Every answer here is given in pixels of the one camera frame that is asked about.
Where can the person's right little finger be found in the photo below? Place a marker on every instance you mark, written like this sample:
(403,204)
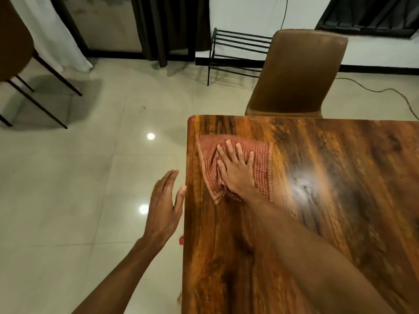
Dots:
(251,159)

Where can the dark brown curtain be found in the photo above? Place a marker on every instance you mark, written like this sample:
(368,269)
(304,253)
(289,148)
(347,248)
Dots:
(170,26)

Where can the person's right forearm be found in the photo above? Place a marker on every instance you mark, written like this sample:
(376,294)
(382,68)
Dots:
(314,258)

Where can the red checkered cloth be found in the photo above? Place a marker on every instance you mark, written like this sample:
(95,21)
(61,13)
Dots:
(262,160)

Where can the person's right hand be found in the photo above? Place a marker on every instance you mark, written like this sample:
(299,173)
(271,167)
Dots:
(239,179)

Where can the glass door with dark frame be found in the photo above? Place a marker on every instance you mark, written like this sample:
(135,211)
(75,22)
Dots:
(101,22)

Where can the person's left hand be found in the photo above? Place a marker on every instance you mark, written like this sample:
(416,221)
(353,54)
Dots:
(162,215)

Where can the person's left forearm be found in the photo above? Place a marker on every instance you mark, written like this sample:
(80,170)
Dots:
(114,284)

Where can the brown leather chair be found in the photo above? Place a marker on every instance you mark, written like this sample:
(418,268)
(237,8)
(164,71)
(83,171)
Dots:
(294,75)

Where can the person's right thumb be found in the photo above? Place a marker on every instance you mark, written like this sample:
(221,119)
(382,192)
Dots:
(222,170)

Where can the white curtain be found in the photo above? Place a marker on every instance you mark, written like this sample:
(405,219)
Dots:
(55,32)

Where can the person's right middle finger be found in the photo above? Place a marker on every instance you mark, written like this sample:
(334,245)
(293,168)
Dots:
(231,150)

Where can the person's left thumb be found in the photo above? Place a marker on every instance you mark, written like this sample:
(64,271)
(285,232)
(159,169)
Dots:
(181,199)

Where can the black metal rack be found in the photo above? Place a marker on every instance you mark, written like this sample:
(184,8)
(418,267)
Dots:
(239,50)

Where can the brown chair with black legs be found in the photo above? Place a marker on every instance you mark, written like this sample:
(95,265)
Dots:
(16,45)

